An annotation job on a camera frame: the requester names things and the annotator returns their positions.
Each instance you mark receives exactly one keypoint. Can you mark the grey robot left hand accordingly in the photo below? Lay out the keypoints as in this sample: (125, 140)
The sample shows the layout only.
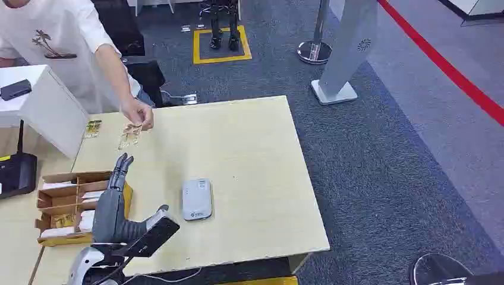
(110, 216)

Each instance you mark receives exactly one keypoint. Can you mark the clear sleeved gold card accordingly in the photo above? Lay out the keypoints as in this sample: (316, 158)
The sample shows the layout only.
(129, 136)

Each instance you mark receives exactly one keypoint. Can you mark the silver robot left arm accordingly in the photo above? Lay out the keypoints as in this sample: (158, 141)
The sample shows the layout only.
(84, 263)

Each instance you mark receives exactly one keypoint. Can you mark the white card stack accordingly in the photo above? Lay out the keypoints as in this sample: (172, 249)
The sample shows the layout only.
(57, 232)
(92, 195)
(86, 221)
(59, 185)

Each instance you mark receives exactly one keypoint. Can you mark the gold card stack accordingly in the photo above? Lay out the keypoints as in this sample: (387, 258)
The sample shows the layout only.
(63, 221)

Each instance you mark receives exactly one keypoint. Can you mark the wooden card box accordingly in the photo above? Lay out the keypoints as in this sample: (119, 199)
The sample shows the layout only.
(63, 204)

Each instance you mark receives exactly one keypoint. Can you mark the grey card reader device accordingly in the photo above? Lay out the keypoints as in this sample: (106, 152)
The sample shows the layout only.
(197, 199)

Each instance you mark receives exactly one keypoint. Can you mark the gold card pack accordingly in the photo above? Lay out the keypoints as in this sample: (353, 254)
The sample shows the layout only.
(93, 128)

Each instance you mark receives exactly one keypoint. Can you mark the black router with antenna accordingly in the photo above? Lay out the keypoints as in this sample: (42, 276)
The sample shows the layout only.
(15, 173)

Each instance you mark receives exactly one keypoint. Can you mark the person's hand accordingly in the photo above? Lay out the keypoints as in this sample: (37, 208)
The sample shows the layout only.
(138, 113)

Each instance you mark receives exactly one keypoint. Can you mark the white cabinet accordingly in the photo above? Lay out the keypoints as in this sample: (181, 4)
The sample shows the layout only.
(43, 106)

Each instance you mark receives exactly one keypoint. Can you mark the small black device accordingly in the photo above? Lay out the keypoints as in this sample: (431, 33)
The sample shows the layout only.
(15, 89)

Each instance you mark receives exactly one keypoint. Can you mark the yellow floor tape strip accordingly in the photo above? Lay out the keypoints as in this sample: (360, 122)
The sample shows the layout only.
(260, 281)

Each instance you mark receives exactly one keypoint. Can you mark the black office chair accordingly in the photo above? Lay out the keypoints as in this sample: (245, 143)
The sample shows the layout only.
(134, 47)

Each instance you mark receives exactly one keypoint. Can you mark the person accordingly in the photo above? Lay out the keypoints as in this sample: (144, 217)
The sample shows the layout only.
(47, 43)

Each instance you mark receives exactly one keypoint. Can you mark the yellow floor tape square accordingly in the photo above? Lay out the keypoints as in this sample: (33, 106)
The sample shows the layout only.
(222, 59)

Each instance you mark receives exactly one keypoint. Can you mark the black robot legs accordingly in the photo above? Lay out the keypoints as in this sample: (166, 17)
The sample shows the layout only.
(224, 27)

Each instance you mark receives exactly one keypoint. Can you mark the grey kiosk stand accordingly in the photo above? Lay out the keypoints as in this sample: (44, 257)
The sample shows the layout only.
(346, 51)

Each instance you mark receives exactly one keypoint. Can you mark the red floor tape line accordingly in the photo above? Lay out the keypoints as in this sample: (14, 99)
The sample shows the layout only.
(445, 65)

